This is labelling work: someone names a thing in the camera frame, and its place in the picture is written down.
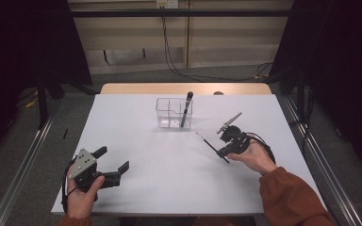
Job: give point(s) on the small black stick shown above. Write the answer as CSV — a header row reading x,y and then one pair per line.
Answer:
x,y
65,133

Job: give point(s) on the metal floor rail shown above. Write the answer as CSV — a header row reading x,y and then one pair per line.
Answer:
x,y
25,166
342,204

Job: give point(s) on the thick black makeup brush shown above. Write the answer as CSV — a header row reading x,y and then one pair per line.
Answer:
x,y
187,106

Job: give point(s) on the person's right hand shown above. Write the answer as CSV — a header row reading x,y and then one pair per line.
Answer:
x,y
256,157

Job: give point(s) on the black metal stand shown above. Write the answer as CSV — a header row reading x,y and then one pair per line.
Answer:
x,y
42,106
300,94

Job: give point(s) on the dark round table knob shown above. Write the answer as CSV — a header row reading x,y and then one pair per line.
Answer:
x,y
218,93

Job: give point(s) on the white table board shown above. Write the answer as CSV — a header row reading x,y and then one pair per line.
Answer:
x,y
169,194

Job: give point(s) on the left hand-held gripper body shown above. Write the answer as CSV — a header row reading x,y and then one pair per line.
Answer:
x,y
86,175

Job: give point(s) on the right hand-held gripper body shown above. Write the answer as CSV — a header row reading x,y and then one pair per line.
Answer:
x,y
237,139

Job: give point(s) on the black curtain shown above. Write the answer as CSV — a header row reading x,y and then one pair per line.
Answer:
x,y
342,62
12,47

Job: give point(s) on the clear plastic organizer box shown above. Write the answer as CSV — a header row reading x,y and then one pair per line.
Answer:
x,y
169,122

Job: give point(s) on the black horizontal bar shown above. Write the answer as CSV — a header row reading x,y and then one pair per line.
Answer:
x,y
122,12

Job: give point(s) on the thin black makeup brush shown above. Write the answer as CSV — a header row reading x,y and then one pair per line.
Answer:
x,y
207,142

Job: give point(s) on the wooden table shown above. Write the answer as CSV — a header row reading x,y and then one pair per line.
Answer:
x,y
169,88

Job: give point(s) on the white wall socket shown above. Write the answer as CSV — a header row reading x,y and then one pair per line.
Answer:
x,y
171,3

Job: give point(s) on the person's left hand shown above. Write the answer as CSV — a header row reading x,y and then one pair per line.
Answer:
x,y
80,204

